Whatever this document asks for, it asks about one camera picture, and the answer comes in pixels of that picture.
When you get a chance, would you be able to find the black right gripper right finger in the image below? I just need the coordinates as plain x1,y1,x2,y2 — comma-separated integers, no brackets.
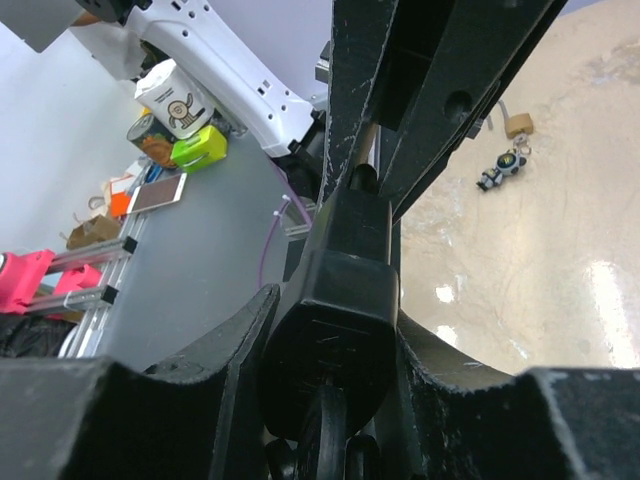
398,314,639,479

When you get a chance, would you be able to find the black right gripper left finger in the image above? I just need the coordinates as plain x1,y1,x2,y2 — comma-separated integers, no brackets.
1,285,280,479

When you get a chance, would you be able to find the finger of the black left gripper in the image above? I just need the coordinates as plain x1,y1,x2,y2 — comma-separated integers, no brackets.
318,1,398,205
380,1,565,219

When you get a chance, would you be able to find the small brass padlock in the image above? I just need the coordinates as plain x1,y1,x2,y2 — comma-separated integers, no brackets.
497,100,535,140

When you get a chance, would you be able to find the black padlock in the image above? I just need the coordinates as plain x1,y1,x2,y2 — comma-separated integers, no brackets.
257,189,399,479

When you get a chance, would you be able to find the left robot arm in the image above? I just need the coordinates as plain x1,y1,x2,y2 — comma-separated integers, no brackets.
84,1,564,218

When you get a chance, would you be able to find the white paper cup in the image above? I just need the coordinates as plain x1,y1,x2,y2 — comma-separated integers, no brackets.
134,59,215,140

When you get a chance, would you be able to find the green carton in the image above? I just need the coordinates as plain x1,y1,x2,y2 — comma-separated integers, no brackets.
171,125,228,174

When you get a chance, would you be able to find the smartphone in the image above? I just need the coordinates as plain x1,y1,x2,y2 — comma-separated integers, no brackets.
127,173,188,215

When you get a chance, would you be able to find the pink plastic part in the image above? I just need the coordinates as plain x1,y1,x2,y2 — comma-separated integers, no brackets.
1,246,102,314

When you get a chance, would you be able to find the food can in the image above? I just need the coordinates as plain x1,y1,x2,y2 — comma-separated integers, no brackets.
126,113,178,169

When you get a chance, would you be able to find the aluminium rail frame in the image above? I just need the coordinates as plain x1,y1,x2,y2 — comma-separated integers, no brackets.
27,214,146,358

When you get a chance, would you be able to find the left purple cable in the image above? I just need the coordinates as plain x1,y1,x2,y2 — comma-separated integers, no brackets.
256,194,316,291

